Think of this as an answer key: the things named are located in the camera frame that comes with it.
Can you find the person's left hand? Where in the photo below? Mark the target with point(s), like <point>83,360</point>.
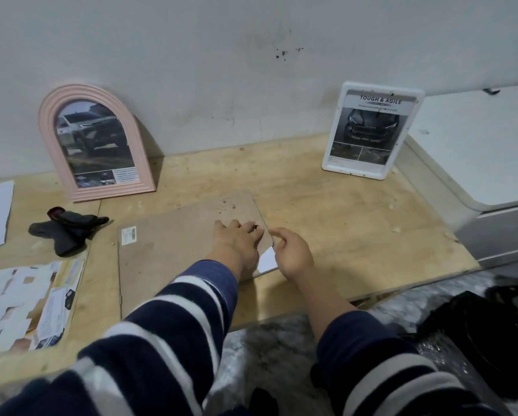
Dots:
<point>237,244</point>

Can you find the cut brochure pages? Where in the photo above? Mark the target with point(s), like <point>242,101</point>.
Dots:
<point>64,294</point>

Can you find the white cabinet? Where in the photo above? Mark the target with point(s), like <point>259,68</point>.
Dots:
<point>480,168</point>

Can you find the small black clip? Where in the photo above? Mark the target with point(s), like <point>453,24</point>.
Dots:
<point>492,91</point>

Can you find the person's black shoe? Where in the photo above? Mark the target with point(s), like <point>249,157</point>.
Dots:
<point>263,402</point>

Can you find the grey rectangular photo frame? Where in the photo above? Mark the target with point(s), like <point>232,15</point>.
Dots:
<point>121,298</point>

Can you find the black bag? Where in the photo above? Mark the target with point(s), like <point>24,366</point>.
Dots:
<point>488,337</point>

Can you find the person's right forearm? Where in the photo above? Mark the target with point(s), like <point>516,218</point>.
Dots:
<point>371,355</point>

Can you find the pink arched photo frame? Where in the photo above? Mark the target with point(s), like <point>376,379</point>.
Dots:
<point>47,134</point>

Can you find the cut-up car brochure page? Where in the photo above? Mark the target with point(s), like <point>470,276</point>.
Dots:
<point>8,303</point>

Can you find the black stool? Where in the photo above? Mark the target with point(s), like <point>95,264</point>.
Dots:
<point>317,376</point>

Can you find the double-sided arched brochure picture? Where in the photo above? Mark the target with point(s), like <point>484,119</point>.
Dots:
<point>94,142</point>

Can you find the person's right hand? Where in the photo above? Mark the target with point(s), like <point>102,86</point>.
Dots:
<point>291,253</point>

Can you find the brown rectangular backing board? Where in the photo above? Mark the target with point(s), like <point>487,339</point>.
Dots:
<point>172,255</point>

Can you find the white rectangular photo frame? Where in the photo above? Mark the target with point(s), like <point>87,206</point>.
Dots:
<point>328,166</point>

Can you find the person's left forearm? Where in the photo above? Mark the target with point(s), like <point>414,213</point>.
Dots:
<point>155,342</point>

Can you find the black cleaning cloth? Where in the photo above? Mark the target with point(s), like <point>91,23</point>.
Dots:
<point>66,236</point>

